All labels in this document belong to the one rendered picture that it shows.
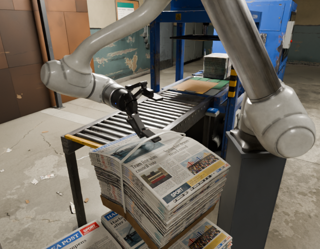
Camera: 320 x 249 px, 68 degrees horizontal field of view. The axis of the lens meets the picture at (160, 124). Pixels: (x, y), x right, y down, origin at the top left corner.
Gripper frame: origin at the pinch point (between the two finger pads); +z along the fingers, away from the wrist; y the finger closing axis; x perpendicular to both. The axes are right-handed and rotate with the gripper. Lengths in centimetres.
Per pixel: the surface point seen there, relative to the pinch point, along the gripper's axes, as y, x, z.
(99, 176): 24.6, 14.2, -13.9
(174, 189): 12.1, 8.1, 17.2
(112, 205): 32.3, 14.3, -5.3
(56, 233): 127, 18, -87
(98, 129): 47, -20, -81
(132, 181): 13.6, 13.7, 6.0
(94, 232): 36.6, 23.3, -2.9
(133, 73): 147, -327, -466
